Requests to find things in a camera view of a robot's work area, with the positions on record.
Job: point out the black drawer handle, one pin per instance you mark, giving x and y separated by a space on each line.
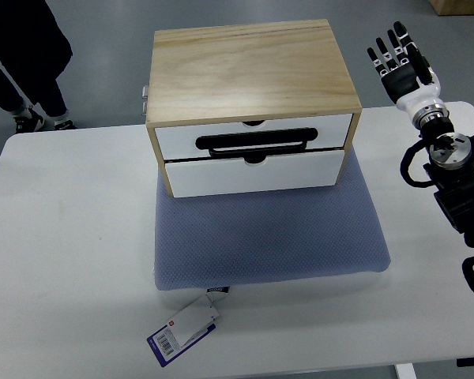
257 144

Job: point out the white blue product tag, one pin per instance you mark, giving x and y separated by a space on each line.
182 331

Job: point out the cardboard box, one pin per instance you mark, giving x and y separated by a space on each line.
453 7

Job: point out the wooden drawer cabinet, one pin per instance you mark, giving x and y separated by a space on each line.
248 73

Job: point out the white clips behind cabinet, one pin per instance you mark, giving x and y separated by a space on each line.
144 97

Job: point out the black white sneaker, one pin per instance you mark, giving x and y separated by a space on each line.
28 121
63 123

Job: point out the black table control panel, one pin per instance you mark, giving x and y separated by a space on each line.
465 362

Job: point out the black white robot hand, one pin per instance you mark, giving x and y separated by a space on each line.
407 77

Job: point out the white table leg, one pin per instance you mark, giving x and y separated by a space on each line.
405 371

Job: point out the white drawer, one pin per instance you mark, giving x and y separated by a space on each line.
222 176
179 142

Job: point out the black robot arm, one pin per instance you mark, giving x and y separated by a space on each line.
450 169

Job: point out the right black white sneaker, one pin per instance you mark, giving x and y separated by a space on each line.
28 121

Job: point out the left black white sneaker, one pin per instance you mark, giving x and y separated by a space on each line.
63 123

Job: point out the person in dark clothes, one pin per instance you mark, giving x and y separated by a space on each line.
33 53

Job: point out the blue mesh cushion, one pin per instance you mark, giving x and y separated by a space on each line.
265 237

